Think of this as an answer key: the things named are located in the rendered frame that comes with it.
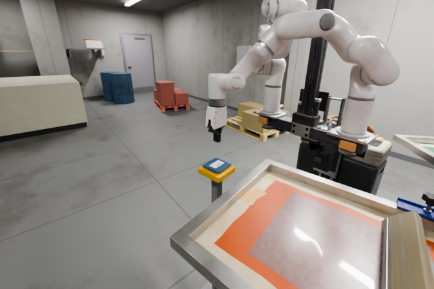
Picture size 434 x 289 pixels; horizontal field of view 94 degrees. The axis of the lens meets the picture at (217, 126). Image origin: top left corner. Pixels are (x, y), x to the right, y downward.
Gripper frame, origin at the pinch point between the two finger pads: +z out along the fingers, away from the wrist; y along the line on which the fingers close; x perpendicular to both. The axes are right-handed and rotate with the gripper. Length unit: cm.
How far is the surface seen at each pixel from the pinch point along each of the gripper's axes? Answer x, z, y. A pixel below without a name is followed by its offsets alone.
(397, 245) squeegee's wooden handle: 65, 11, 6
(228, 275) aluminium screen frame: 36, 12, 39
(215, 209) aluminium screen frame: 20.4, 11.9, 25.3
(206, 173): -0.9, 16.0, 6.5
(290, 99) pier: -85, 45, -324
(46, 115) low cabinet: -430, 74, -11
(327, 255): 52, 15, 16
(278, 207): 34.0, 15.4, 7.0
